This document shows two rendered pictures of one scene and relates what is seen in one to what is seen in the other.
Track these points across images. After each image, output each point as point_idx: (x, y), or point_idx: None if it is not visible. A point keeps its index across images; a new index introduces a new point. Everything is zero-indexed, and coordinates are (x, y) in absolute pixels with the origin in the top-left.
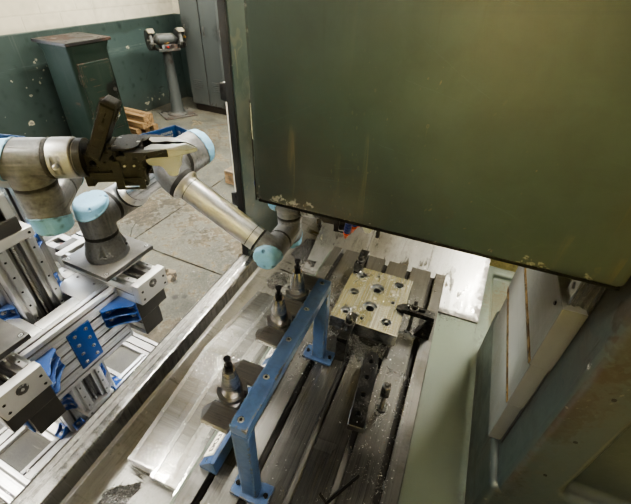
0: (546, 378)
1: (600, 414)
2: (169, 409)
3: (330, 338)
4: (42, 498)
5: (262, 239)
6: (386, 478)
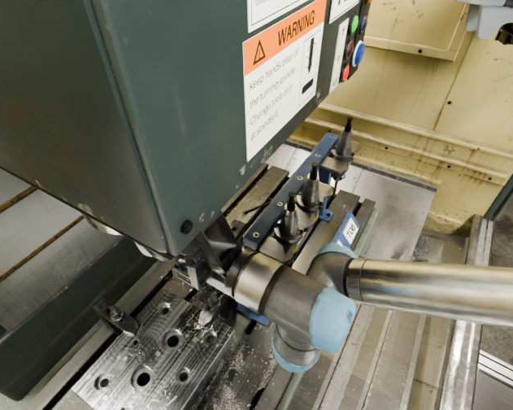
0: None
1: None
2: (413, 332)
3: (236, 334)
4: (469, 249)
5: (347, 258)
6: (224, 210)
